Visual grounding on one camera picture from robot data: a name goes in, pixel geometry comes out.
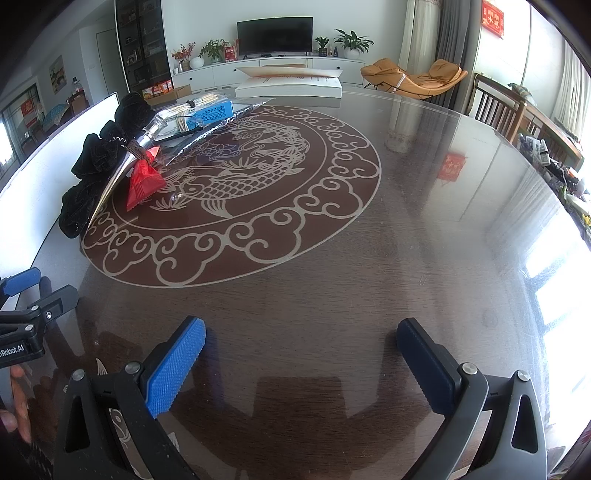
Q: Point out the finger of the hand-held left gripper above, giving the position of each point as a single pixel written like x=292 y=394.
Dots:
x=21 y=281
x=51 y=307

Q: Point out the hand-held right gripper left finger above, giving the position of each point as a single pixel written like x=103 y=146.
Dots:
x=175 y=364

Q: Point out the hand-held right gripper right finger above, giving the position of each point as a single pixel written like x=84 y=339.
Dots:
x=429 y=369

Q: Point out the black velvet scrunchie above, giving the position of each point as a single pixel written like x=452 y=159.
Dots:
x=134 y=108
x=76 y=207
x=99 y=152

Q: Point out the clear rimless glasses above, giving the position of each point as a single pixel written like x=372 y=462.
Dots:
x=115 y=184

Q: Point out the red foil packet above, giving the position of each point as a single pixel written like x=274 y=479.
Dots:
x=144 y=182

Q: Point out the blue and white box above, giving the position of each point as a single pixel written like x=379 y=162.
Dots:
x=212 y=113

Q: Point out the bag of cotton swabs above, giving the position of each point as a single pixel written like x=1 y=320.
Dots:
x=198 y=100

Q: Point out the grey item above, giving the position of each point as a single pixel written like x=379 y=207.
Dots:
x=244 y=110

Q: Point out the person's left hand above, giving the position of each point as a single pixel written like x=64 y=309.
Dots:
x=18 y=406

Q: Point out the white panel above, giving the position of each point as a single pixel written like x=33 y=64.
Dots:
x=46 y=161

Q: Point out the blue patterned cover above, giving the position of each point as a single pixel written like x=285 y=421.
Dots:
x=54 y=115

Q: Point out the clutter of small items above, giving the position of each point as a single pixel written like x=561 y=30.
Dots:
x=554 y=170

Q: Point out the cardboard boxes on floor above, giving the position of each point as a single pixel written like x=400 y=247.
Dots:
x=161 y=90

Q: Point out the dark glass display cabinet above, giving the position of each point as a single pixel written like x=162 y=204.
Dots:
x=143 y=41

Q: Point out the wooden chair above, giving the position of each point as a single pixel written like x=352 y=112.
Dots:
x=498 y=106

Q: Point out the red flowers in vase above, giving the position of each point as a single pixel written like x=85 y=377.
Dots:
x=182 y=55

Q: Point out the round white vase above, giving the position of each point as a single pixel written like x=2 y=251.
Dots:
x=197 y=62

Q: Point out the white television cabinet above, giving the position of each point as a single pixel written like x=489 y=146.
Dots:
x=217 y=74

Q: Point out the orange lounge chair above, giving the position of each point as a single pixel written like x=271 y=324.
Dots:
x=415 y=83

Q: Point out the white flat cardboard box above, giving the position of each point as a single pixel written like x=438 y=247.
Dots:
x=286 y=86

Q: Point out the bushy green potted plant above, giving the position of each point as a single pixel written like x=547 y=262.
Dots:
x=212 y=48

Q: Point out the red gift box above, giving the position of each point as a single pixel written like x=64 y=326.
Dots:
x=229 y=51

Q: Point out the grey curtain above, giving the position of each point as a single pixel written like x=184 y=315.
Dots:
x=457 y=41

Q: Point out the large leafy potted plant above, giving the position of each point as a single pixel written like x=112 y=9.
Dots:
x=353 y=42

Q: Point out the white sheer curtain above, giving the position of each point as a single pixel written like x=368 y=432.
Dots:
x=418 y=32

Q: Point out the small green potted plant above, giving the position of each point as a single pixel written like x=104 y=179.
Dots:
x=322 y=45

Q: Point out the black television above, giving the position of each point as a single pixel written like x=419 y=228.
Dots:
x=274 y=37

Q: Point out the framed wall painting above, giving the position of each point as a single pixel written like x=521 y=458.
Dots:
x=57 y=74

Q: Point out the red wall hanging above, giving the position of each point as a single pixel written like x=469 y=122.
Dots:
x=491 y=18

